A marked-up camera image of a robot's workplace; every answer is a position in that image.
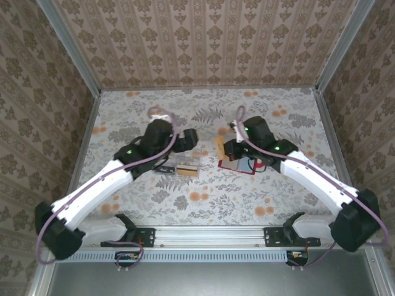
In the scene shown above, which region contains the red card holder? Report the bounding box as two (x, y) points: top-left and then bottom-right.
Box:
(217, 154), (268, 176)

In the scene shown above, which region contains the orange credit card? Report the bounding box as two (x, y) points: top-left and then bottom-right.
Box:
(214, 132), (239, 161)

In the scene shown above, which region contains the pale translucent card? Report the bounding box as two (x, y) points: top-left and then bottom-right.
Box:
(171, 150), (208, 168)

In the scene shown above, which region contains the tan wooden block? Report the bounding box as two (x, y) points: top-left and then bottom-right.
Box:
(175, 165), (199, 178)

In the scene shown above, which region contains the small connector board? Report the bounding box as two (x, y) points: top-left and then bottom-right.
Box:
(286, 250), (310, 266)
(114, 250), (143, 268)

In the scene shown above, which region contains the grey metal panel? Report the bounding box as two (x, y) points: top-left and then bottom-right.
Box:
(27, 246), (395, 296)

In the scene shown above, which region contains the thin aluminium table edge rail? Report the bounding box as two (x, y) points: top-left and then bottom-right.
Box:
(100, 86), (317, 92)

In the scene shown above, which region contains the aluminium table side rail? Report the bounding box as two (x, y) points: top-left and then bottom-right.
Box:
(69, 92), (102, 192)
(314, 88), (356, 192)

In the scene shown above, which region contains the long aluminium base rail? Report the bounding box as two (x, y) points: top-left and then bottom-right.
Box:
(46, 224), (379, 247)

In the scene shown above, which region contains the white slotted cable duct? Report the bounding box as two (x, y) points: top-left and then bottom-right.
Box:
(57, 249), (289, 263)

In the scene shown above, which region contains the aluminium frame post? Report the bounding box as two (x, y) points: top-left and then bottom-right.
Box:
(36, 0), (102, 97)
(315, 0), (376, 93)

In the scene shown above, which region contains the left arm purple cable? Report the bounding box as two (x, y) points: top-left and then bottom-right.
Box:
(35, 104), (178, 274)

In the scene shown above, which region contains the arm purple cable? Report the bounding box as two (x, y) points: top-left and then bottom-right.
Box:
(35, 104), (178, 274)
(236, 104), (390, 272)

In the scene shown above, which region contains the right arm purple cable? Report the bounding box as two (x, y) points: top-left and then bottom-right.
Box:
(236, 104), (390, 272)

